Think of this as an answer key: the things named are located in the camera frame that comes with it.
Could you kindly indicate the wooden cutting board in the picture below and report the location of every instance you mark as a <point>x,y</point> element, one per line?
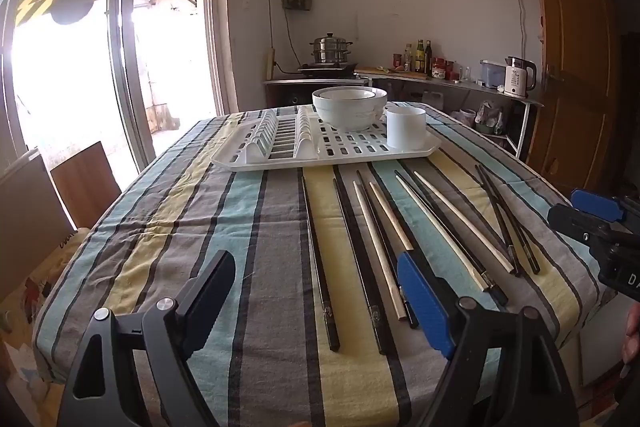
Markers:
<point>380,72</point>

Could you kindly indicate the small white bowl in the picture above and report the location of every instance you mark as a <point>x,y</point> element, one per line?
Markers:
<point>347,94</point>

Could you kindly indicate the black induction cooker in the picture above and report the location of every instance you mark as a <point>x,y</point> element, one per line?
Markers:
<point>327,68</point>

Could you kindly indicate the plastic bag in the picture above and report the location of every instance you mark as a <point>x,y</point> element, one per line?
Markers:
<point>489,117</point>

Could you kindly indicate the person's right hand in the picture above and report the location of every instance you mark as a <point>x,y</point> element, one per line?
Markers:
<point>634,332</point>

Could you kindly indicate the white dish rack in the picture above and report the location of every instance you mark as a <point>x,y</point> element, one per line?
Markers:
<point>345,147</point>

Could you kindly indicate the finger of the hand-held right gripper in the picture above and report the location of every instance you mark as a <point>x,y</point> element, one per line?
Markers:
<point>575,224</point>
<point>597,205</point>

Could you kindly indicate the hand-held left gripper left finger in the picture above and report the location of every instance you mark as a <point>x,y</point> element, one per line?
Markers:
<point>207,302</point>

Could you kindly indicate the steel steamer pot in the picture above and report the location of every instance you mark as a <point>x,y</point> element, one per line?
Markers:
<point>331,49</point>

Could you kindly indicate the white electric kettle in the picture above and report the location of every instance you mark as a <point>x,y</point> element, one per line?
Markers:
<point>517,79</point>

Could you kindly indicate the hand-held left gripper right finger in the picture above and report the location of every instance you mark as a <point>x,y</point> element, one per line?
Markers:
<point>425,302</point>

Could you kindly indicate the dark sauce bottle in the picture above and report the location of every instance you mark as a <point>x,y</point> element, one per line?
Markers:
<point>428,57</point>

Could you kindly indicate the white cup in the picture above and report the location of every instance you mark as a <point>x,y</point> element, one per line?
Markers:
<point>405,132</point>

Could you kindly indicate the sliding glass door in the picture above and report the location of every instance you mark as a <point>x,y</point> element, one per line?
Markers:
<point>127,57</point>

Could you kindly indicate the long steel shelf table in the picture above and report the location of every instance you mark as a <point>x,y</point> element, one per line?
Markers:
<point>500,97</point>

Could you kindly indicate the beige power strip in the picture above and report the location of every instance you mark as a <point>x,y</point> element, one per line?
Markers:
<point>271,64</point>

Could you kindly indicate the short steel shelf table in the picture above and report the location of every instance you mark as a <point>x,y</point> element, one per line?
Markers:
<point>290,89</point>

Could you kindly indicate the wooden door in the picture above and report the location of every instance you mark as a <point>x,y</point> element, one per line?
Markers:
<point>575,57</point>

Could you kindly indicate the red sauce bottle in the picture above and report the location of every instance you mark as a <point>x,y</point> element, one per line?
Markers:
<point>398,61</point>

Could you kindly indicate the wooden chopstick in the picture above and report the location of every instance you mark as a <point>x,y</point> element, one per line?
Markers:
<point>465,224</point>
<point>392,219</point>
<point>440,232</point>
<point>375,242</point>

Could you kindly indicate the large white bowl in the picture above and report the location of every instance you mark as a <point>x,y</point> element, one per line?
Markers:
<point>350,114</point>

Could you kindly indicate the clear glass bottle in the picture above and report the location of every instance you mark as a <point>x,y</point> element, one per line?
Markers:
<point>408,59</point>

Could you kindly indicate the red jar white label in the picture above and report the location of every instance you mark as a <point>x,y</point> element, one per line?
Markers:
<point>439,69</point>

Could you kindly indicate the striped tablecloth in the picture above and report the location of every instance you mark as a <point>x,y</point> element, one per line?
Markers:
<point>200,217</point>

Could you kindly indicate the yellow label bottle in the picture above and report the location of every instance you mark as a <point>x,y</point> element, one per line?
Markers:
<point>420,57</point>

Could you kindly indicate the drinking glass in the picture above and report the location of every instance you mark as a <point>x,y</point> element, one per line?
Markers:
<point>466,75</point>

